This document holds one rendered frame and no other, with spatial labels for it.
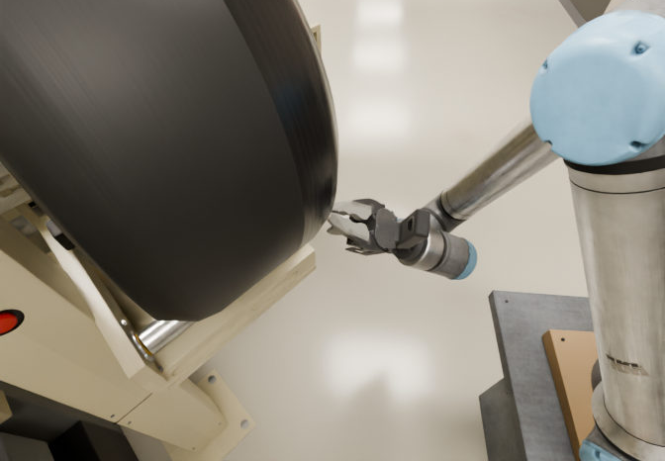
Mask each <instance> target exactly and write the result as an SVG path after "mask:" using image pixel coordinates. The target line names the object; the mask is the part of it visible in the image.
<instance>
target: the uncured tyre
mask: <svg viewBox="0 0 665 461"><path fill-rule="evenodd" d="M338 157H339V139H338V126H337V118H336V112H335V106H334V101H333V93H332V90H331V86H330V82H329V79H328V75H327V72H326V69H325V66H324V62H323V59H322V56H321V54H320V51H319V48H318V45H317V43H316V40H315V38H314V35H313V33H312V30H311V28H310V25H309V23H308V21H307V18H306V16H305V14H304V12H303V10H302V8H301V5H300V3H299V1H298V0H0V162H1V163H2V164H3V165H4V167H5V168H6V169H7V170H8V171H9V172H10V174H11V175H12V176H13V177H14V178H15V179H16V181H17V182H18V183H19V184H20V185H21V186H22V188H23V189H24V190H25V191H26V192H27V193H28V194H29V196H30V197H31V198H32V199H33V200H34V201H35V202H36V203H37V205H38V206H39V207H40V208H41V209H42V210H43V211H44V212H45V214H46V215H47V216H48V217H49V218H50V219H51V220H52V222H53V223H54V224H55V225H56V226H57V227H58V228H59V229H60V230H61V231H62V232H63V234H64V235H65V236H66V237H67V238H68V239H69V240H70V241H71V242H72V243H73V244H74V245H75V246H76V248H77V249H78V250H79V251H80V252H81V253H82V254H83V255H84V256H85V257H86V258H87V259H88V260H89V261H90V262H91V263H92V264H93V265H94V266H95V267H96V268H97V269H98V270H99V271H100V272H101V273H102V274H103V275H104V276H105V277H106V278H107V279H108V280H109V281H110V282H112V283H113V284H114V285H115V286H116V287H117V288H118V289H120V290H121V291H122V292H123V293H124V294H125V295H127V296H128V297H129V298H130V299H131V300H132V301H134V302H135V303H136V304H137V305H138V306H139V307H141V308H142V309H143V310H144V311H145V312H146V313H148V314H149V315H150V316H151V317H152V318H154V319H155V320H157V321H175V322H199V321H201V320H203V319H206V318H208V317H210V316H212V315H215V314H217V313H219V312H221V311H222V310H224V309H225V308H226V307H227V306H229V305H230V304H231V303H232V302H234V301H235V300H236V299H237V298H239V297H240V296H241V295H242V294H244V293H245V292H246V291H248V290H249V289H250V288H251V287H253V286H254V285H255V284H256V283H258V282H259V281H260V280H261V279H263V278H264V277H265V276H266V275H268V274H269V273H270V272H272V271H273V270H274V269H275V268H277V267H278V266H279V265H280V264H282V263H283V262H284V261H285V260H287V259H288V258H289V257H290V256H292V255H293V254H294V253H296V252H297V251H298V250H299V249H301V248H302V247H303V246H304V245H306V244H307V243H308V242H309V241H311V240H312V239H313V238H314V237H315V236H316V234H317V233H318V232H319V230H320V229H321V227H322V226H323V224H324V223H325V222H326V220H327V219H328V217H329V216H330V214H331V212H332V209H333V204H334V201H335V195H336V187H337V173H338Z"/></svg>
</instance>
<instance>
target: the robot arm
mask: <svg viewBox="0 0 665 461"><path fill-rule="evenodd" d="M529 111H530V113H529V114H528V115H527V116H526V117H525V118H524V119H523V120H522V121H521V122H519V123H518V124H517V125H516V126H515V127H514V128H513V129H512V130H511V131H510V132H508V133H507V134H506V135H505V136H504V137H503V138H502V139H501V140H499V141H498V142H497V143H496V144H495V145H494V146H493V147H492V148H491V149H489V150H488V151H487V152H486V153H485V154H484V155H483V156H482V157H481V158H480V159H478V160H477V161H476V162H475V163H474V164H473V165H472V166H471V167H470V168H468V169H467V170H466V171H465V172H464V173H463V174H462V175H461V176H460V177H458V178H457V179H456V180H455V181H454V182H453V183H452V184H451V185H449V186H447V187H446V188H445V189H444V190H442V191H441V192H440V193H439V194H438V195H437V196H436V197H435V198H433V199H432V200H431V201H429V202H428V203H427V204H425V205H424V206H423V207H421V208H420V209H416V210H414V211H413V212H412V213H411V214H410V215H408V216H407V217H406V218H405V219H402V218H399V219H398V217H396V216H395V214H394V212H393V211H390V210H388V209H386V208H385V204H381V203H379V202H378V201H376V200H373V199H369V198H365V199H357V200H350V201H343V202H337V203H334V204H333V208H332V212H331V216H330V217H329V218H328V219H327V221H328V222H329V223H330V225H331V227H330V228H328V229H327V233H329V234H333V235H344V236H345V237H347V240H346V244H347V245H350V246H354V247H349V248H346V249H345V250H348V251H351V252H355V253H358V254H362V255H365V256H368V255H374V254H381V253H388V254H391V253H392V254H394V255H395V256H396V257H397V259H398V260H399V262H400V263H401V264H403V265H405V266H408V267H411V268H414V269H418V270H423V271H425V272H428V273H432V274H435V275H439V276H442V277H446V278H447V279H449V280H462V279H465V278H467V277H468V276H469V275H470V274H471V273H472V272H473V270H474V269H475V266H476V264H477V251H476V248H475V246H474V245H473V244H472V243H471V242H470V241H468V240H467V239H466V238H464V237H459V236H456V235H453V234H451V233H450V232H452V231H453V230H454V229H456V228H457V227H458V226H459V225H461V224H462V223H464V222H465V221H467V220H469V219H470V218H471V217H473V216H474V215H475V214H476V213H477V212H479V211H480V210H482V209H483V208H485V207H486V206H488V205H489V204H491V203H492V202H494V201H495V200H497V199H499V198H500V197H502V196H503V195H505V194H506V193H508V192H509V191H511V190H512V189H514V188H515V187H517V186H518V185H520V184H521V183H523V182H524V181H525V180H526V179H528V178H530V177H531V176H533V175H534V174H536V173H537V172H539V171H540V170H542V169H543V168H545V167H546V166H548V165H549V164H551V163H552V162H554V161H555V160H557V159H558V158H560V157H562V158H563V162H564V164H565V166H566V167H567V169H568V175H569V181H570V187H571V193H572V200H573V206H574V212H575V218H576V224H577V230H578V235H579V241H580V248H581V254H582V260H583V266H584V272H585V278H586V284H587V290H588V297H589V303H590V309H591V315H592V321H593V327H594V333H595V339H596V345H597V351H598V357H599V358H598V359H597V360H596V362H595V363H594V366H593V368H592V373H591V383H592V389H593V392H594V393H593V396H592V411H593V417H594V421H595V425H594V427H593V429H592V431H591V432H590V433H589V435H588V436H587V437H586V439H584V440H583V441H582V443H583V444H582V446H581V447H580V449H579V457H580V459H581V461H665V0H625V1H623V2H622V3H620V4H619V5H617V6H616V7H614V8H613V9H612V10H611V11H609V12H608V13H606V14H605V15H603V16H601V17H598V18H596V19H594V20H592V21H590V22H588V23H587V24H585V25H583V26H582V27H580V28H579V29H578V30H576V31H575V32H574V33H573V34H571V35H570V36H569V37H568V38H567V39H566V40H565V41H564V42H563V43H562V44H561V45H560V46H559V47H558V48H556V49H555V50H554V51H553V52H552V53H551V54H550V55H549V56H548V58H547V59H546V60H545V61H544V63H543V64H542V66H541V67H540V68H539V69H538V71H537V73H536V76H535V78H534V80H533V83H532V87H531V90H530V97H529ZM341 215H343V216H345V215H349V219H346V218H343V217H342V216H341ZM356 247H357V248H356ZM359 248H360V249H359ZM355 250H359V251H362V252H359V251H355Z"/></svg>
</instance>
